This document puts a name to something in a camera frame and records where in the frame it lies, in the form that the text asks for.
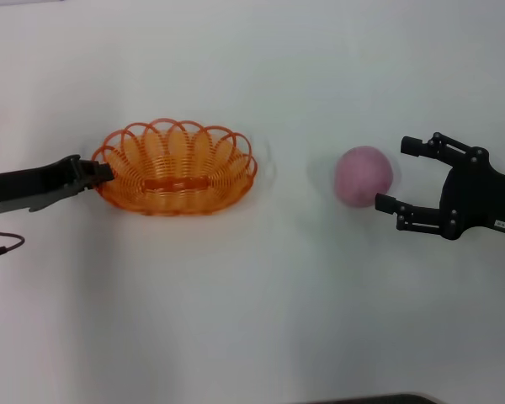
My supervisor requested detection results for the pink peach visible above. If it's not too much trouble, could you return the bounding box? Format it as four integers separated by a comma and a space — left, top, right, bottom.
333, 145, 395, 208

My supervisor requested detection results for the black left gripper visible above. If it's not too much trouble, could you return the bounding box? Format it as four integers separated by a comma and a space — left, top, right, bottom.
0, 154, 115, 214

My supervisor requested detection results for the orange woven plastic basket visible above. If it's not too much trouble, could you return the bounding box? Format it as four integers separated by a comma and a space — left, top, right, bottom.
91, 117, 258, 218

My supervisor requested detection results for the dark robot torso edge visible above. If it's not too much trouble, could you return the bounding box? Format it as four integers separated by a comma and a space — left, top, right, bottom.
311, 393, 441, 404

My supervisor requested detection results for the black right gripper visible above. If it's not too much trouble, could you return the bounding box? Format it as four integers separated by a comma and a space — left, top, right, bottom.
374, 131, 505, 242

